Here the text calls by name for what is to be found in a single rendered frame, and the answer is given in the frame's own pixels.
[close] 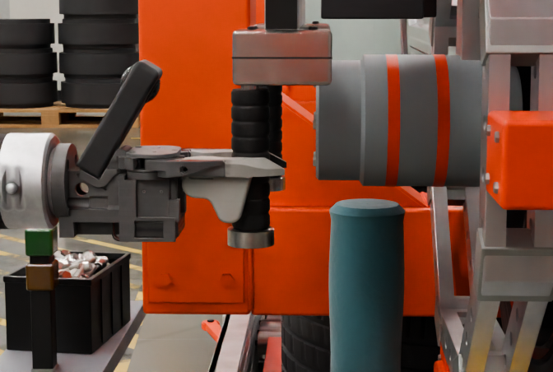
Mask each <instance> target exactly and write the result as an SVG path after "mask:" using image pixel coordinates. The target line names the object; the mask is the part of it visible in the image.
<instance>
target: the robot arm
mask: <svg viewBox="0 0 553 372"><path fill-rule="evenodd" d="M162 74H163V72H162V70H161V68H159V67H157V66H156V65H155V64H153V63H151V62H149V61H148V60H145V59H143V60H141V61H139V62H136V63H135V64H133V65H132V66H131V67H129V68H128V69H127V70H126V71H125V72H124V73H123V75H122V77H121V82H120V90H119V92H118V94H117V95H116V96H115V98H114V100H113V102H112V104H111V106H110V107H109V109H108V110H107V112H106V114H105V116H104V117H103V119H102V120H101V122H100V124H99V126H98V128H97V129H96V130H95V133H94V134H93V136H92V138H91V139H90V141H89V143H88V144H87V146H86V148H85V150H84V151H83V153H82V154H81V157H80V158H78V154H77V149H76V146H75V145H74V144H73V143H60V141H59V139H58V138H57V136H56V135H55V134H53V133H0V229H53V228H54V227H55V226H56V225H57V224H58V221H59V238H74V237H75V236H76V235H112V236H113V238H114V239H115V240H116V241H119V242H176V239H177V237H179V235H180V233H181V232H182V230H183V229H184V227H185V212H186V211H187V199H186V194H187V195H188V196H189V197H191V198H204V199H206V200H208V201H209V202H210V203H211V204H212V206H213V208H214V210H215V212H216V214H217V216H218V218H219V220H220V221H222V222H225V223H234V222H236V221H237V220H239V219H240V217H241V216H242V213H243V210H244V204H245V202H246V198H247V195H248V192H249V187H250V184H251V180H252V177H266V176H278V175H285V169H284V168H286V161H285V160H283V159H281V158H280V157H278V156H275V155H273V154H272V153H270V152H269V154H270V160H269V159H267V158H265V157H257V158H248V157H231V154H232V152H233V151H232V149H222V148H181V147H180V146H135V147H131V146H129V145H123V146H121V144H122V143H123V140H124V139H125V137H126V136H127V135H128V132H129V131H130V129H131V127H132V126H133V124H134V122H135V121H136V119H137V117H138V115H139V114H140V113H141V111H142V108H143V107H144V105H145V103H147V102H150V101H151V100H153V99H154V98H155V97H156V96H157V94H158V92H159V90H160V78H161V77H162ZM120 146H121V147H120ZM81 183H84V184H86V185H87V187H88V191H85V190H83V189H82V187H81ZM117 235H118V236H117ZM114 236H115V237H116V238H117V239H116V238H115V237H114Z"/></svg>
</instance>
